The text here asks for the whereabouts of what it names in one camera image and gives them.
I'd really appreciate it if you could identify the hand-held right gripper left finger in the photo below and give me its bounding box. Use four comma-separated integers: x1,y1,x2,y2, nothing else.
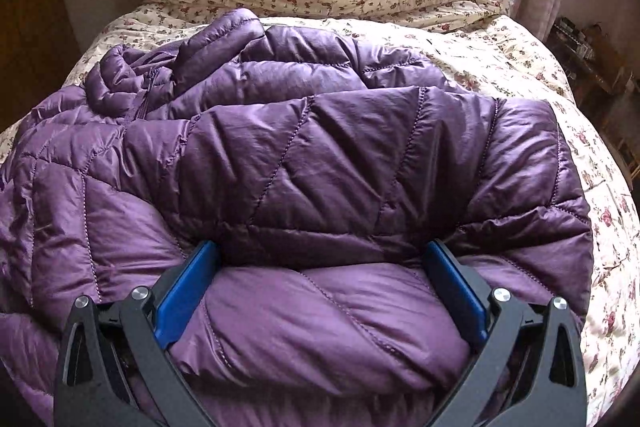
54,241,221,427

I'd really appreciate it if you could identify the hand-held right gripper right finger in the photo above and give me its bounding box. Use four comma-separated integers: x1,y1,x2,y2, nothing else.
422,239,587,427

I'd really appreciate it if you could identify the purple quilted puffer jacket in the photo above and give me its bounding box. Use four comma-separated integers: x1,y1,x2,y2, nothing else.
0,8,594,427

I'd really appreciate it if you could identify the floral cream duvet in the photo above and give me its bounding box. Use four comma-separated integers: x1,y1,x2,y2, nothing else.
0,0,640,427

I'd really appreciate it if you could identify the cluttered wooden table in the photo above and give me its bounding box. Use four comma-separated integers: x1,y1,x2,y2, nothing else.
547,16,640,180

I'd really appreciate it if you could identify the brown wooden wardrobe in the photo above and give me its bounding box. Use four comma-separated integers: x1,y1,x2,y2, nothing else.
0,0,82,135

